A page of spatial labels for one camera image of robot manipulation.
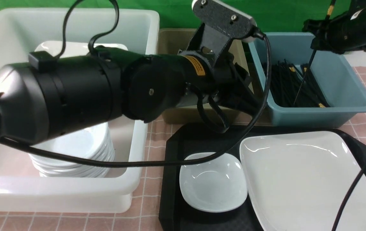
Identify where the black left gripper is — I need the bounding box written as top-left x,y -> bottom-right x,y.
177,51 -> 266,133

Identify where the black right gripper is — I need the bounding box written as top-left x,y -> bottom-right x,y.
302,13 -> 353,54

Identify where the black chopstick gold band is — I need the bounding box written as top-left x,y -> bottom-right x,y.
293,0 -> 336,106

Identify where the small white square bowl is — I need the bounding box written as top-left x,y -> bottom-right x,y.
179,153 -> 248,213

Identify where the large white rice plate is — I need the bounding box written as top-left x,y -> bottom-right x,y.
239,131 -> 366,231

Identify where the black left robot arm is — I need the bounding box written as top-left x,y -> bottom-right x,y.
0,47 -> 262,146

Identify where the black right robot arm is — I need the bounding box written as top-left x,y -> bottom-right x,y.
302,0 -> 366,55

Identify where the blue plastic bin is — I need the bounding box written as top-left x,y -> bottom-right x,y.
267,32 -> 366,128

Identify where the pile of black chopsticks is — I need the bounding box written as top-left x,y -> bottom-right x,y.
270,60 -> 330,107

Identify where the green backdrop cloth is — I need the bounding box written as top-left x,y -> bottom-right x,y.
0,0 -> 366,49

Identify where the olive plastic bin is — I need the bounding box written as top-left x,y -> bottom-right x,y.
157,28 -> 261,124

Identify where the black serving tray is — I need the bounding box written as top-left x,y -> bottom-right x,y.
158,123 -> 366,231

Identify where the stack of white bowls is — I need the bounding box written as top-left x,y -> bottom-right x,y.
29,123 -> 115,177

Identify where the pink checkered tablecloth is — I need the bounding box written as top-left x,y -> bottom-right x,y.
0,67 -> 366,231

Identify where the stack of white square plates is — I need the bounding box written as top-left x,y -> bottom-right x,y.
35,41 -> 128,58

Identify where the large white plastic tub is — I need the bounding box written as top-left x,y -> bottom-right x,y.
0,9 -> 148,213

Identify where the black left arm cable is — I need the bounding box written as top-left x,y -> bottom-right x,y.
0,0 -> 271,168

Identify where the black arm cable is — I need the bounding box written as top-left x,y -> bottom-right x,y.
0,0 -> 271,168
330,135 -> 366,231

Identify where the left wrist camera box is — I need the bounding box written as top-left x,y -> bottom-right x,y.
187,0 -> 264,61

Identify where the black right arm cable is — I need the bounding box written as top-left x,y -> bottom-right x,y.
330,135 -> 366,231

